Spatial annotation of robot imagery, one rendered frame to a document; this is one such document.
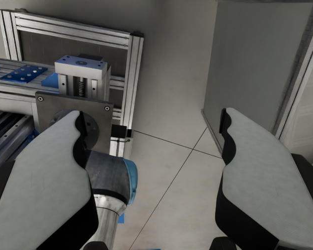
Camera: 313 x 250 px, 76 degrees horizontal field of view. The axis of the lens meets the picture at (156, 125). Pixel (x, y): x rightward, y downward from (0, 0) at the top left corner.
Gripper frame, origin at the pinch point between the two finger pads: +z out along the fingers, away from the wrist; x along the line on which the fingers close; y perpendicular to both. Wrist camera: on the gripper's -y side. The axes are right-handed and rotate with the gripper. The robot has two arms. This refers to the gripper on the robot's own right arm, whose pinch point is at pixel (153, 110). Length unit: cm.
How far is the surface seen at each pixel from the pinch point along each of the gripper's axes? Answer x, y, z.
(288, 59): 45, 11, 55
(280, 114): 45, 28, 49
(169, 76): 16, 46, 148
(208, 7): 41, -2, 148
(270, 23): 45, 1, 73
